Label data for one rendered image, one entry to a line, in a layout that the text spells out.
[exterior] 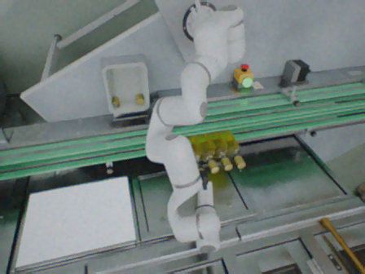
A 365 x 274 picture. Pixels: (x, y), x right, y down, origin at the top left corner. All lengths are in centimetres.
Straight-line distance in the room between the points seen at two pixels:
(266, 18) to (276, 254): 96
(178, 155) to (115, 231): 50
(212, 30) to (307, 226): 83
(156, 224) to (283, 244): 49
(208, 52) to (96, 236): 75
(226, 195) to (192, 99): 60
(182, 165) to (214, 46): 34
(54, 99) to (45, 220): 49
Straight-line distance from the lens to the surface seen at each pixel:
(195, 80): 72
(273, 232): 116
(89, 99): 128
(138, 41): 117
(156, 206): 114
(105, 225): 112
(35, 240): 117
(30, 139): 129
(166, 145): 70
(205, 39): 78
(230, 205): 116
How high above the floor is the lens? 184
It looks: 47 degrees down
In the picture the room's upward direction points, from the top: 158 degrees clockwise
